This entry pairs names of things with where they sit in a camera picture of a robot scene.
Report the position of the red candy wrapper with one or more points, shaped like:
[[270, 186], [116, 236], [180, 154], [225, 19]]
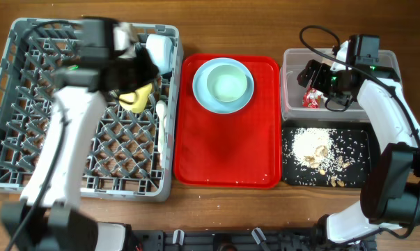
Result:
[[311, 98]]

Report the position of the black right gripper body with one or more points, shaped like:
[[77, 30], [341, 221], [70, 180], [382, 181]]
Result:
[[329, 82]]

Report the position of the light green bowl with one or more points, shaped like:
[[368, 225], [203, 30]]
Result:
[[226, 83]]

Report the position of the yellow plastic cup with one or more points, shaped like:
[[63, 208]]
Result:
[[136, 102]]

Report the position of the black waste tray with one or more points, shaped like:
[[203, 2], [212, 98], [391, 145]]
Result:
[[359, 174]]

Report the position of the small blue food bowl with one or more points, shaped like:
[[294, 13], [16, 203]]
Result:
[[160, 49]]

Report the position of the white plastic spoon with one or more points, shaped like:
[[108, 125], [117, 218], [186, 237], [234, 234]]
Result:
[[161, 110]]

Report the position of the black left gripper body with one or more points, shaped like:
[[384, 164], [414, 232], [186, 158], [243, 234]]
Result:
[[132, 73]]

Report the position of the grey dishwasher rack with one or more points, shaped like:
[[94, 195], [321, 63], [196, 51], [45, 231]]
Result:
[[123, 161]]

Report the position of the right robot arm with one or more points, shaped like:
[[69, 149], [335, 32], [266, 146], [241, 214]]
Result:
[[390, 198]]

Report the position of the spilled rice and nuts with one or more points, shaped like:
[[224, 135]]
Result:
[[316, 150]]

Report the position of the clear plastic bin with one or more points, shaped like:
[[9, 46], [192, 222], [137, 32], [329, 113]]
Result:
[[294, 62]]

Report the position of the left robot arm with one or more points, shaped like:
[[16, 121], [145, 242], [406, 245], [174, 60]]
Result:
[[47, 216]]

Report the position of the light blue plate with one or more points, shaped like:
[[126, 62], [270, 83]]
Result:
[[202, 95]]

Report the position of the red plastic tray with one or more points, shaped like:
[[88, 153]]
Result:
[[238, 150]]

